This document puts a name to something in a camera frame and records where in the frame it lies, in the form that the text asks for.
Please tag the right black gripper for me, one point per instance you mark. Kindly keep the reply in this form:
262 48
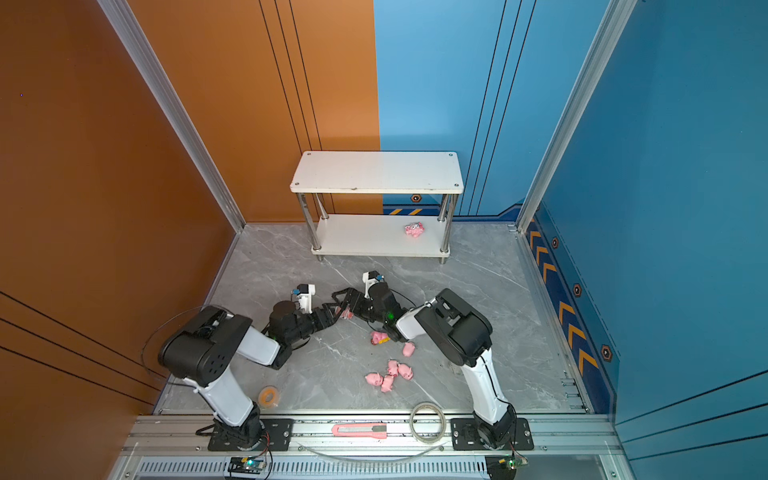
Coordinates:
351 295

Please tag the pink white round character toy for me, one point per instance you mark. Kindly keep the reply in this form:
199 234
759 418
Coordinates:
346 314

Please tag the pink yellow figure toy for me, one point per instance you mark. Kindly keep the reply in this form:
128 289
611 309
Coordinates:
378 338

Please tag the pink bow character toy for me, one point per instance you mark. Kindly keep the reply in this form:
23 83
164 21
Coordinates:
414 230

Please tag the white two-tier shelf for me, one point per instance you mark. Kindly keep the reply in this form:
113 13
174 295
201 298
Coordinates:
321 173

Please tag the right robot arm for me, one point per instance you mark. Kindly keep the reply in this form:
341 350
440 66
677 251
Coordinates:
461 332

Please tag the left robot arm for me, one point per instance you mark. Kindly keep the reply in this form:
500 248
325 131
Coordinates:
201 351

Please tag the orange tape roll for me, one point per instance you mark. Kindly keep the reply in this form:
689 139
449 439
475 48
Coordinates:
268 397

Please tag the small pink pig toy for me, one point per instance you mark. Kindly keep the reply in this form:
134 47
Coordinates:
408 349

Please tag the pink pig toy middle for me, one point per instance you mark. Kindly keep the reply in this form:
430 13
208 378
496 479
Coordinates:
393 368

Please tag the pink pig toy left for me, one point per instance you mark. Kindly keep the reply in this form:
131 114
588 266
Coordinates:
374 379

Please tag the pink pig toy bottom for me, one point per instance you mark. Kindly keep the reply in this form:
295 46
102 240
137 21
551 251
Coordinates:
387 384

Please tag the pink pig toy right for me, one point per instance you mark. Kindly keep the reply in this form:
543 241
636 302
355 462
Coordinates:
405 371

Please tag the pink utility knife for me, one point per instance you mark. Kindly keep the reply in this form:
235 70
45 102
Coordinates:
360 430

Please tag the left circuit board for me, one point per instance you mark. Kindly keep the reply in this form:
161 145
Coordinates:
247 467

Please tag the circuit board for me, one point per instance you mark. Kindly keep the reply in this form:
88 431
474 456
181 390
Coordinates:
501 467
247 467

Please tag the coiled clear tube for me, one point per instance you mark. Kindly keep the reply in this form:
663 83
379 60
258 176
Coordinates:
427 423

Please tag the right circuit board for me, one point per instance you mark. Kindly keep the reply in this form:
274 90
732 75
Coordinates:
501 467

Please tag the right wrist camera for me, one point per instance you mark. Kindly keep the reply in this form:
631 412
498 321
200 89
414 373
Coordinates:
372 277

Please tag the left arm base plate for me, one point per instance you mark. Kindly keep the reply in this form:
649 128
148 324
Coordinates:
253 436

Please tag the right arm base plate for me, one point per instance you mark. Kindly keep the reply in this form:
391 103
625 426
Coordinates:
472 434

